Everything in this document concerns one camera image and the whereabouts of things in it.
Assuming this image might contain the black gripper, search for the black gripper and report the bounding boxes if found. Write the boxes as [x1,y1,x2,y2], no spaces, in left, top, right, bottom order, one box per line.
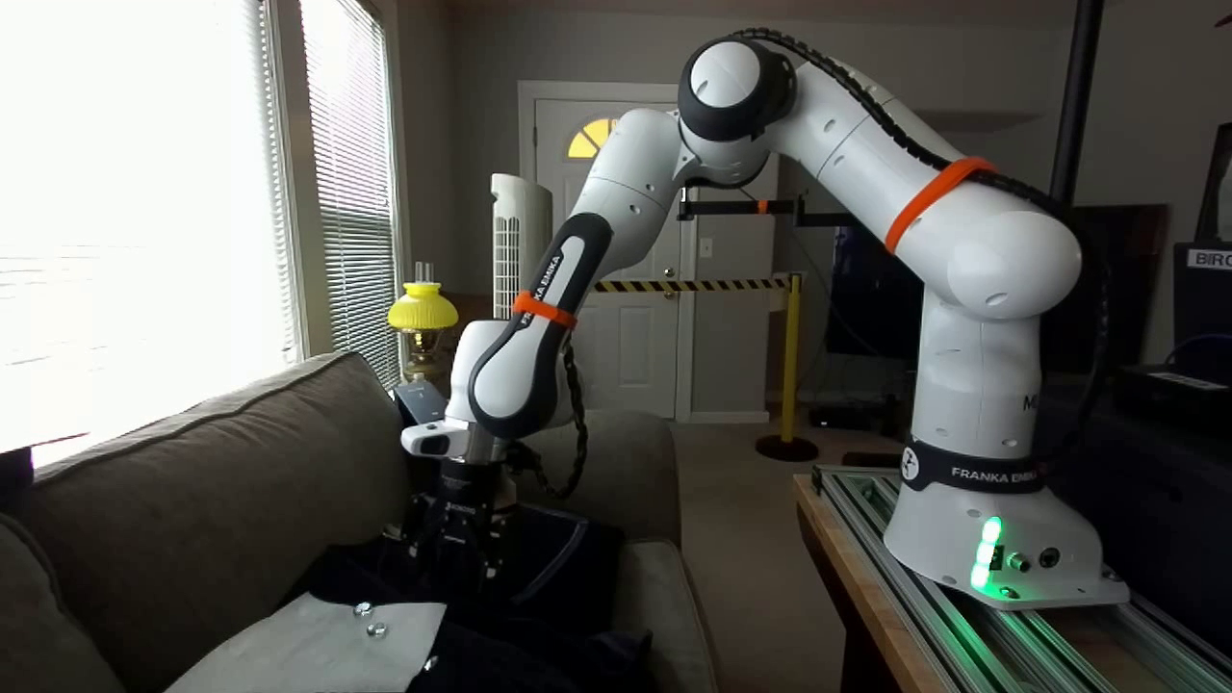
[406,458,519,588]

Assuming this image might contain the small metal object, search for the small metal object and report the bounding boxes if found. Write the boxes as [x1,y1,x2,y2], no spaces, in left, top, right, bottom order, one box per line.
[352,602,392,642]

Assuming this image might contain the dark navy blanket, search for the dark navy blanket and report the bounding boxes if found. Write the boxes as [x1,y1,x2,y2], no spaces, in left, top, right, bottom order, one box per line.
[296,497,668,693]

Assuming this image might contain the white paper sheet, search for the white paper sheet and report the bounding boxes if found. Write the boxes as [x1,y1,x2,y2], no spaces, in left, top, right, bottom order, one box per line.
[165,594,450,693]

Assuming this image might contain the yellow glass lamp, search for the yellow glass lamp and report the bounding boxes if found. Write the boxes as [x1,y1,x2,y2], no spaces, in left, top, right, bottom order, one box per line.
[386,258,463,389]

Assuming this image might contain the grey brown fabric sofa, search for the grey brown fabric sofa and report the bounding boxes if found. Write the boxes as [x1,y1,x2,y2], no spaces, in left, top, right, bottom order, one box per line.
[0,345,726,693]

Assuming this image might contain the white door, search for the white door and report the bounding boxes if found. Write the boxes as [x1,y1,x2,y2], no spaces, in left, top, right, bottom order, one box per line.
[515,82,685,424]

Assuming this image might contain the white tower fan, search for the white tower fan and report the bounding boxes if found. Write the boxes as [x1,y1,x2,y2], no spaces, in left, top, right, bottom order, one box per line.
[486,170,559,322]

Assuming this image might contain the yellow black caution tape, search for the yellow black caution tape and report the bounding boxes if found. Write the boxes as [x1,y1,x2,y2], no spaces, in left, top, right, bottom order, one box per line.
[588,271,792,301]

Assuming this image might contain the narrow white window blinds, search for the narrow white window blinds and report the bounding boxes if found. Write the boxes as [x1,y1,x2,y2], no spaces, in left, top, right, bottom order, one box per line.
[296,0,401,381]

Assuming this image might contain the black horizontal bar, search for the black horizontal bar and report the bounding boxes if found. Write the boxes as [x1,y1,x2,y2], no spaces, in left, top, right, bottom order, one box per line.
[674,190,860,230]

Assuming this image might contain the wide white window blinds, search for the wide white window blinds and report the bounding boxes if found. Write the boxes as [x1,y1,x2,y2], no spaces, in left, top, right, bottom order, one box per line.
[0,0,302,474]

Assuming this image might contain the black television screen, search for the black television screen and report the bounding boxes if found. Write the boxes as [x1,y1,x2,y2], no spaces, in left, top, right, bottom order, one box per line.
[819,200,1176,389]

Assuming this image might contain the black cabinet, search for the black cabinet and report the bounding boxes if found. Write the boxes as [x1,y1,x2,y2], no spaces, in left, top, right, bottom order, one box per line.
[1044,361,1232,652]

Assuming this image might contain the black vertical pole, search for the black vertical pole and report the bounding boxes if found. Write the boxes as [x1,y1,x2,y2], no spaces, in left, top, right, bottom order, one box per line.
[1048,0,1109,207]

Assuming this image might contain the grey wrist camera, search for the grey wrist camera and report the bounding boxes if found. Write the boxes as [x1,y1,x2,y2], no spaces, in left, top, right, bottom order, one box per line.
[397,416,479,462]

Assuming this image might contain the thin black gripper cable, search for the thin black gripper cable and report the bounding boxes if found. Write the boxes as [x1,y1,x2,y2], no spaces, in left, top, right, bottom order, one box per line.
[515,333,592,505]

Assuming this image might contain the orange cable strap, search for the orange cable strap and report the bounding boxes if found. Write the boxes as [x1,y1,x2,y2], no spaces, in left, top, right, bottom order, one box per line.
[508,288,583,333]
[882,153,1002,254]

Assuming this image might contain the yellow barrier post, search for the yellow barrier post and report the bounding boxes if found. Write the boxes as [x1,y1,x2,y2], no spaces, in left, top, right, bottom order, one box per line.
[751,272,823,467]

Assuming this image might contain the aluminium rail base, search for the aluminium rail base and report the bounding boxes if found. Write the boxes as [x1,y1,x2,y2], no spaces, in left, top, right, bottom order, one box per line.
[819,467,1232,693]

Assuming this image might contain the black corrugated cable conduit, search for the black corrugated cable conduit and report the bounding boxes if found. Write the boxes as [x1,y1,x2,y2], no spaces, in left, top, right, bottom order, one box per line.
[728,22,1072,211]

